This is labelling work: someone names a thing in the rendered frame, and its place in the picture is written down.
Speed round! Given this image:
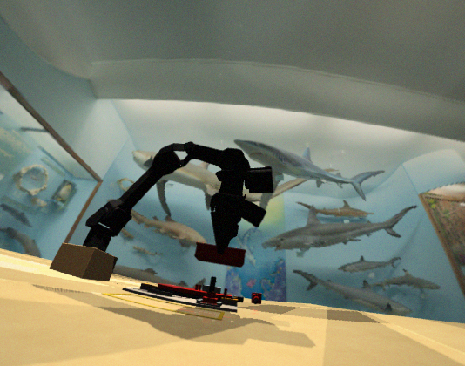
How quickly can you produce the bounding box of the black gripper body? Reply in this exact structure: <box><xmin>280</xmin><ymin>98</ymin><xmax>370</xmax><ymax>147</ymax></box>
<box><xmin>210</xmin><ymin>186</ymin><xmax>245</xmax><ymax>233</ymax></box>

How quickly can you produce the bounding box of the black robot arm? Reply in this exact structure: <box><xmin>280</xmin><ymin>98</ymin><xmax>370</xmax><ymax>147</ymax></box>
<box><xmin>83</xmin><ymin>142</ymin><xmax>273</xmax><ymax>253</ymax></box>

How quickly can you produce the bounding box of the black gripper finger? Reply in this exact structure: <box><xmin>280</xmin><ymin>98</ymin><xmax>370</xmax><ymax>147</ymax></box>
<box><xmin>226</xmin><ymin>232</ymin><xmax>238</xmax><ymax>247</ymax></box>
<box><xmin>211</xmin><ymin>211</ymin><xmax>242</xmax><ymax>254</ymax></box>

